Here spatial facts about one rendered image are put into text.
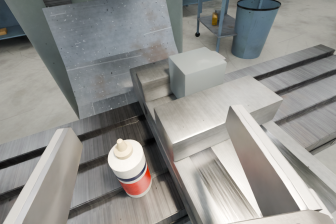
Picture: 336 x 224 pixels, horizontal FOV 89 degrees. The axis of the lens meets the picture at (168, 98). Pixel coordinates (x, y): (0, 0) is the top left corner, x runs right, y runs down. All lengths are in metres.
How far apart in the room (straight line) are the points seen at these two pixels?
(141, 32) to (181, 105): 0.37
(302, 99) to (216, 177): 0.30
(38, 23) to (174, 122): 0.47
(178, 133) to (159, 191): 0.12
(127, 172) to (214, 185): 0.09
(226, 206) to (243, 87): 0.14
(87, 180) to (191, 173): 0.17
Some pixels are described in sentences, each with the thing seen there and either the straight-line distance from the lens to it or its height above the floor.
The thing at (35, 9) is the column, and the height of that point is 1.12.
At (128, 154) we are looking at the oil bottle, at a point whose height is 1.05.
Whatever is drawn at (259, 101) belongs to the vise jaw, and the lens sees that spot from 0.24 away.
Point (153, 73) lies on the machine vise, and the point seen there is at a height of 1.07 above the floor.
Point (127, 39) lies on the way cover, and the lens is 0.53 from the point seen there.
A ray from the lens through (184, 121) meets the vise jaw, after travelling 0.19.
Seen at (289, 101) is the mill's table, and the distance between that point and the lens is 0.44.
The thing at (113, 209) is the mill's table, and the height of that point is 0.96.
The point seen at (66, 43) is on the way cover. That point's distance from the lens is 0.54.
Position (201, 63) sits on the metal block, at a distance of 0.23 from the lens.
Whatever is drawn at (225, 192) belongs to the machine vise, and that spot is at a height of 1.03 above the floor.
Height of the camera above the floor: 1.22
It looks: 42 degrees down
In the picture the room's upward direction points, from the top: 5 degrees counter-clockwise
